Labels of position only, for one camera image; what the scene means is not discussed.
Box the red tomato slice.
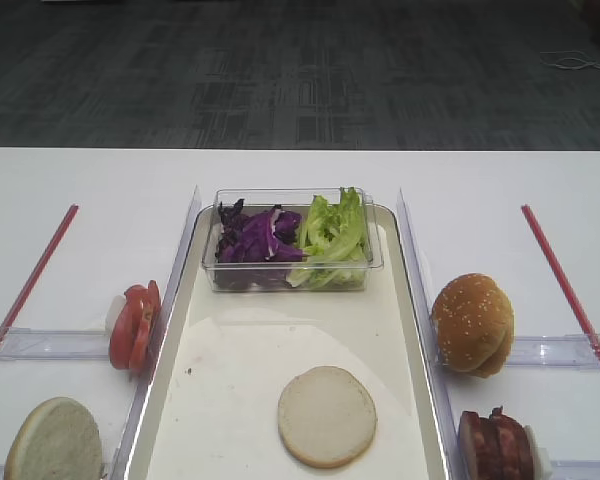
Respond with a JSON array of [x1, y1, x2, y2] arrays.
[[125, 280, 161, 374]]

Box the green lettuce leaves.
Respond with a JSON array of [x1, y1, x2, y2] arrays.
[[287, 187, 367, 290]]

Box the white pusher block tomato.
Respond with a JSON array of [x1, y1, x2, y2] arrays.
[[105, 295, 126, 334]]

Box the remaining red tomato slices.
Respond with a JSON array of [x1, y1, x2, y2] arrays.
[[109, 295, 133, 372]]

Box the brown meat patties stack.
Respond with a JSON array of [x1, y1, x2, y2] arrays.
[[458, 406, 540, 480]]

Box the white pusher block patties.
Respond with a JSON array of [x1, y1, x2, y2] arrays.
[[524, 425, 553, 480]]

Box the clear plastic salad box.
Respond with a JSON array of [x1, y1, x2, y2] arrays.
[[201, 187, 384, 292]]

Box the purple cabbage leaves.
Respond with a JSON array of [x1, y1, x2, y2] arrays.
[[215, 199, 305, 291]]

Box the bottom bun slice on tray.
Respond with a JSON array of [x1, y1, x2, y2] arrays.
[[277, 365, 378, 469]]

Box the sesame seed top buns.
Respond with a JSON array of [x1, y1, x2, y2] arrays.
[[431, 273, 514, 378]]

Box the cream rectangular metal tray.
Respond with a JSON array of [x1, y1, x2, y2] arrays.
[[111, 206, 449, 479]]

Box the right red tape strip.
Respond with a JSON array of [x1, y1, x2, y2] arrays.
[[520, 204, 600, 364]]

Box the red tape strip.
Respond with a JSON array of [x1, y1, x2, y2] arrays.
[[0, 204, 79, 345], [520, 204, 600, 364]]

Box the upright pale bun slice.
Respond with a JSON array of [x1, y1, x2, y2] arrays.
[[3, 397, 103, 479]]

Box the left red tape strip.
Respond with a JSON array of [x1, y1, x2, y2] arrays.
[[0, 204, 79, 345]]

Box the right long clear divider rail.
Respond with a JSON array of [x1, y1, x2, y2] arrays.
[[397, 189, 467, 479]]

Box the long clear divider rail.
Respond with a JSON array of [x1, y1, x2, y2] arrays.
[[397, 189, 467, 479], [105, 186, 201, 479]]

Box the left long clear divider rail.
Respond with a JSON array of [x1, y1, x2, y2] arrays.
[[105, 186, 201, 479]]

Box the upper right clear holder rail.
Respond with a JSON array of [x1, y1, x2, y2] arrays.
[[505, 334, 600, 370]]

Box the clear holder rail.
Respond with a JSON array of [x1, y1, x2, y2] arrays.
[[505, 334, 600, 370], [540, 460, 600, 480], [0, 326, 109, 361]]

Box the upper left clear holder rail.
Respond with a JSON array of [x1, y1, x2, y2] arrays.
[[0, 326, 109, 361]]

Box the white cable on floor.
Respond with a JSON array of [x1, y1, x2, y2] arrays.
[[538, 48, 600, 79]]

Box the lower right clear holder rail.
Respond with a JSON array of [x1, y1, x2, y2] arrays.
[[540, 460, 600, 480]]

